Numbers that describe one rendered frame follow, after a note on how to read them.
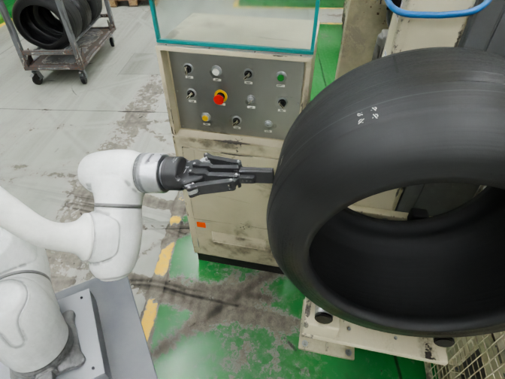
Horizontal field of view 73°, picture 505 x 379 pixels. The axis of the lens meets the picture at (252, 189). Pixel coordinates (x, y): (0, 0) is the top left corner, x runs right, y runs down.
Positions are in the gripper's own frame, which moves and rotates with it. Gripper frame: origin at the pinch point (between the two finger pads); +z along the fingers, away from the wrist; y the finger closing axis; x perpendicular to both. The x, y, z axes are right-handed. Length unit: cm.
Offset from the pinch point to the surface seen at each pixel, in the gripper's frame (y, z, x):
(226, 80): 64, -25, 7
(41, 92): 231, -293, 83
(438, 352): -8, 43, 51
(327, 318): -10.1, 14.7, 36.2
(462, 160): -12.4, 32.2, -13.5
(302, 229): -12.5, 10.5, 1.8
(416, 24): 26.8, 30.9, -18.9
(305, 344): 22, 3, 124
